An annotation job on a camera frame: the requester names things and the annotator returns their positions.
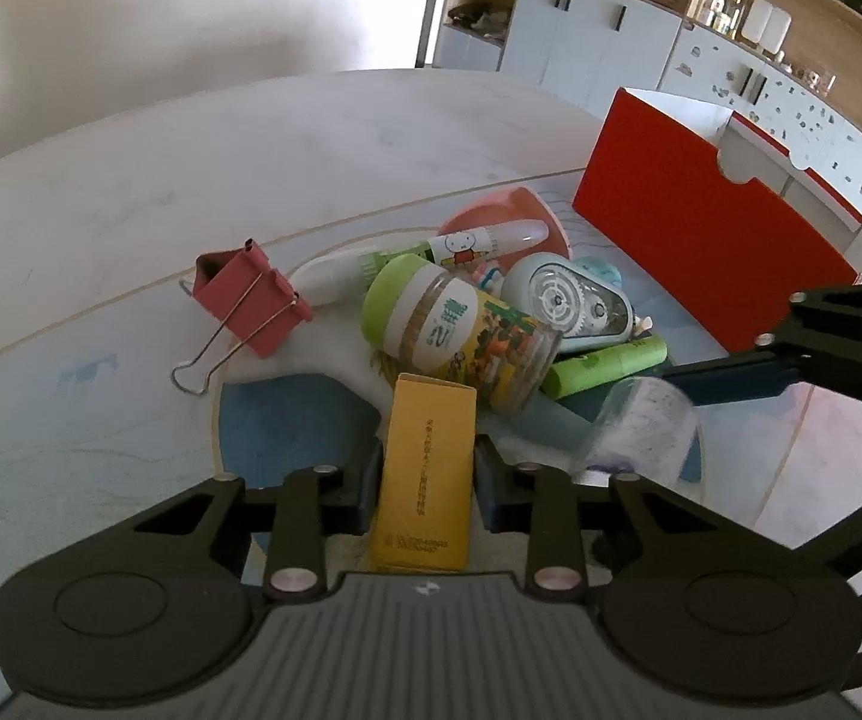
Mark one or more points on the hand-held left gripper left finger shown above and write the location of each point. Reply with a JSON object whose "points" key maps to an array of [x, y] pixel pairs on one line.
{"points": [[366, 491]]}

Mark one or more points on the small clear plastic bottle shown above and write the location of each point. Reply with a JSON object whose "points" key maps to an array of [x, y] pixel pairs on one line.
{"points": [[641, 431]]}

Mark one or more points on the white dotted cabinet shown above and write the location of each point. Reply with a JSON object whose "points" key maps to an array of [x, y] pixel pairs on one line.
{"points": [[799, 120]]}

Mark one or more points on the pink binder clip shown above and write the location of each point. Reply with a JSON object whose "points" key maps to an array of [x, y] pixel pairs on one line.
{"points": [[240, 292]]}

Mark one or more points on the green lid printed jar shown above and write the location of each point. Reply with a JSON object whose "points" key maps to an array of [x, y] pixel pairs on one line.
{"points": [[446, 330]]}

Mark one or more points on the low white shoe cabinet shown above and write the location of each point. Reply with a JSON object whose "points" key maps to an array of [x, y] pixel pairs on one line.
{"points": [[465, 49]]}

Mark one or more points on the red and white storage box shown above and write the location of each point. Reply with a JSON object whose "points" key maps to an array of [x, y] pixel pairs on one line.
{"points": [[693, 240]]}

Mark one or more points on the white cabinet with shelves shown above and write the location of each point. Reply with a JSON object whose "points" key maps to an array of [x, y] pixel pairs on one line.
{"points": [[821, 7]]}

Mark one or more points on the blue and white plate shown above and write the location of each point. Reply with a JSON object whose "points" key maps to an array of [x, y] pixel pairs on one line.
{"points": [[288, 427]]}

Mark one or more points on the yellow cardboard box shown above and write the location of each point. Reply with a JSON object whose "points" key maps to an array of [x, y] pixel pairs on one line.
{"points": [[423, 465]]}

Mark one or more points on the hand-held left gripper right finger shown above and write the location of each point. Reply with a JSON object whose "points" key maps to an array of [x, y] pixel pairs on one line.
{"points": [[488, 491]]}

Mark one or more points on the white cartoon print tube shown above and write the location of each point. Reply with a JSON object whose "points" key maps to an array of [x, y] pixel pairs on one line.
{"points": [[461, 246]]}

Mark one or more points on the green tube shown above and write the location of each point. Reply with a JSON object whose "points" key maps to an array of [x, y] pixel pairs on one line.
{"points": [[603, 367]]}

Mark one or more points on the pink shell-shaped container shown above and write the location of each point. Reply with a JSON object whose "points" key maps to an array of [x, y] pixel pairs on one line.
{"points": [[506, 206]]}

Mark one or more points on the white canister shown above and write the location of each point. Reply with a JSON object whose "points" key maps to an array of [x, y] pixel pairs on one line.
{"points": [[769, 26]]}

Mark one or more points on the white correction tape dispenser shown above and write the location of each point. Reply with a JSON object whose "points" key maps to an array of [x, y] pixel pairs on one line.
{"points": [[566, 300]]}

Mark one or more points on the glass jar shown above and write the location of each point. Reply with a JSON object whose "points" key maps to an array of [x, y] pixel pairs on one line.
{"points": [[727, 11]]}

